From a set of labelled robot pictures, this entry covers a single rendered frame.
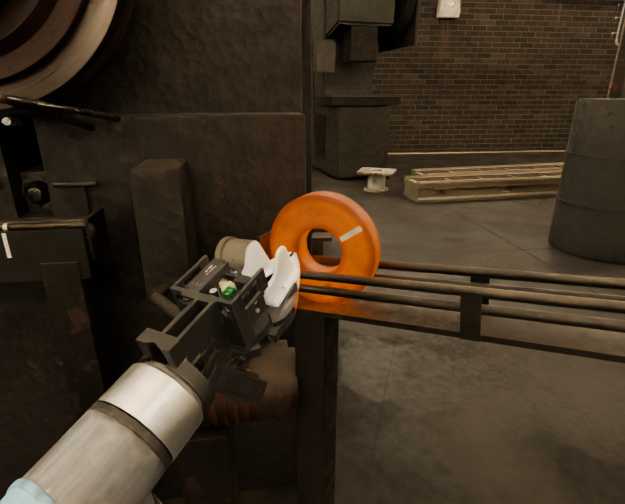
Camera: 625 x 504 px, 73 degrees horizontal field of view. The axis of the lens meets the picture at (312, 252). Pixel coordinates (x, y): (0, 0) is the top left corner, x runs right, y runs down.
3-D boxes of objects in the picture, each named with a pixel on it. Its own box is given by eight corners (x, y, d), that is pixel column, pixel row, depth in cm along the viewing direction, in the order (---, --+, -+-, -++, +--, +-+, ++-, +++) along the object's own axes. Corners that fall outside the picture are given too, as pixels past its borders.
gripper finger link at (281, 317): (308, 285, 46) (265, 344, 40) (310, 295, 47) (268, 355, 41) (271, 276, 48) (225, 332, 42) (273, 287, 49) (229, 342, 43)
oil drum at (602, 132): (527, 234, 292) (553, 96, 261) (606, 231, 299) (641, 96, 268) (591, 267, 237) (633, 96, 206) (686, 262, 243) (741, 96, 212)
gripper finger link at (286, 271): (310, 225, 47) (267, 276, 41) (318, 266, 50) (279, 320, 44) (286, 221, 48) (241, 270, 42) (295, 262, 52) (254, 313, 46)
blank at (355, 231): (315, 310, 64) (306, 320, 62) (261, 222, 64) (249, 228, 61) (403, 269, 56) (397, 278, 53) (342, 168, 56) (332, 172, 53)
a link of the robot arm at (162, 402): (185, 476, 33) (115, 439, 37) (220, 426, 37) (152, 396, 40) (150, 421, 29) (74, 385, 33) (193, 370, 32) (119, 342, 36)
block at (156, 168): (160, 283, 82) (143, 157, 74) (202, 281, 83) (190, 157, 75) (146, 309, 72) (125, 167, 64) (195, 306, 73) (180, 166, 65)
